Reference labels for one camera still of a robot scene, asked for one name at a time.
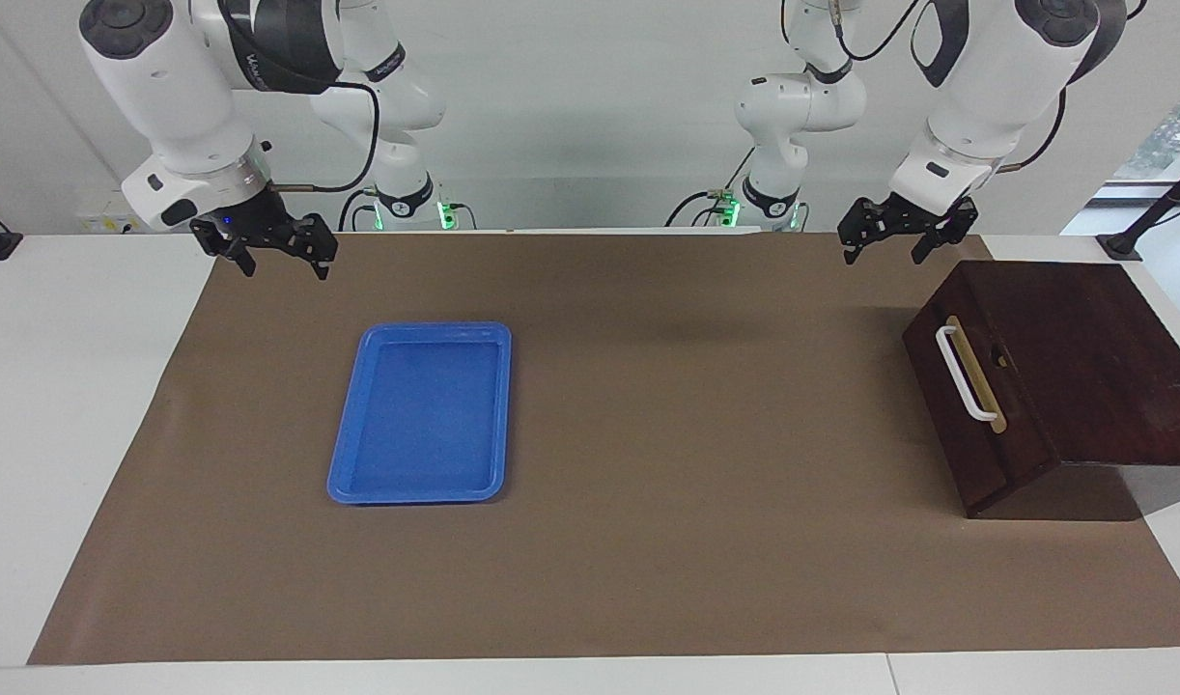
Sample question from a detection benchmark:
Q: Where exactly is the window with greenery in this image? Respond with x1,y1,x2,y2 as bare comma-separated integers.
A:
1114,72,1180,184

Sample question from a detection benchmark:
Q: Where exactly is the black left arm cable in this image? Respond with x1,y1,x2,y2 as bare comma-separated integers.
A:
831,0,1070,176

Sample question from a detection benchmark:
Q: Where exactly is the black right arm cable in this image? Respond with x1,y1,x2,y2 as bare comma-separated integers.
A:
218,0,383,194

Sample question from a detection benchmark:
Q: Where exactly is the black clamp stand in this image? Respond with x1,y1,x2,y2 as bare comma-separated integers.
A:
1097,154,1180,263

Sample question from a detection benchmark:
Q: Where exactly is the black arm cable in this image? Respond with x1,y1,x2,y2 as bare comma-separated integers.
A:
218,0,383,194
831,0,1070,176

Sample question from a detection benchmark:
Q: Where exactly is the blue plastic tray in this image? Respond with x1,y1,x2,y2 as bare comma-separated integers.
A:
326,321,513,506

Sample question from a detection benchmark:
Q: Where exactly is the brown table mat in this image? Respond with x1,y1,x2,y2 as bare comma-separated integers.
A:
27,230,1180,665

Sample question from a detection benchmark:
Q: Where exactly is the dark wooden drawer cabinet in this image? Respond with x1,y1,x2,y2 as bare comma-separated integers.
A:
902,259,1180,520

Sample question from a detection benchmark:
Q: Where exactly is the black base power cable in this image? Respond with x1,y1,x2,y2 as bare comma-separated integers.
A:
337,188,379,234
664,191,736,229

